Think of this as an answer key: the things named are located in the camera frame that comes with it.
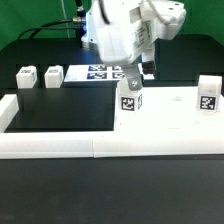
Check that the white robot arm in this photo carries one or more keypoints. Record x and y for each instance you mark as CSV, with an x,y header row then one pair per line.
x,y
167,18

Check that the white square table top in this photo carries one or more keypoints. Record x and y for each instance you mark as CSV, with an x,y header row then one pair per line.
x,y
169,108

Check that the white sheet with AprilTags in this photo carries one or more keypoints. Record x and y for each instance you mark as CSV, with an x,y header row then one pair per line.
x,y
93,72

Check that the white U-shaped obstacle fence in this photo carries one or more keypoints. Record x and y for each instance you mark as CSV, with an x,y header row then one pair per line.
x,y
109,144

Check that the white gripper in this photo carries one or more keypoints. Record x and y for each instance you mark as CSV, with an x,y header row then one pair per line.
x,y
122,36

